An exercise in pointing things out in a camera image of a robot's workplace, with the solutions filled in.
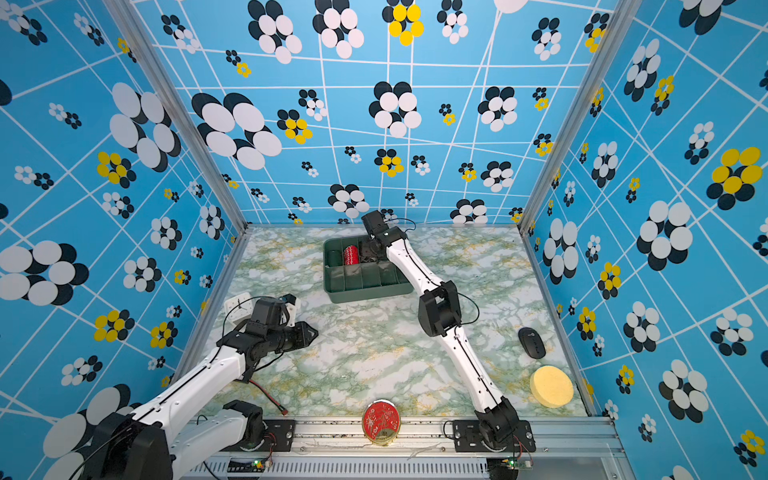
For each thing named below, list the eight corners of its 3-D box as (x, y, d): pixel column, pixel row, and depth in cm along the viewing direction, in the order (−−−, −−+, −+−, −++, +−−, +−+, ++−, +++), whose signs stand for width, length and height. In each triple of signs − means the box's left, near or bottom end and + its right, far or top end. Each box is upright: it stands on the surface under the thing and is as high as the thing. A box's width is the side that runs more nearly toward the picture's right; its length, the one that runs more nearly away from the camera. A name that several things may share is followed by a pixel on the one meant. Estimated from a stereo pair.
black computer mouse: (524, 358, 88) (528, 355, 86) (517, 331, 94) (520, 327, 91) (544, 358, 88) (547, 354, 86) (535, 331, 94) (538, 327, 91)
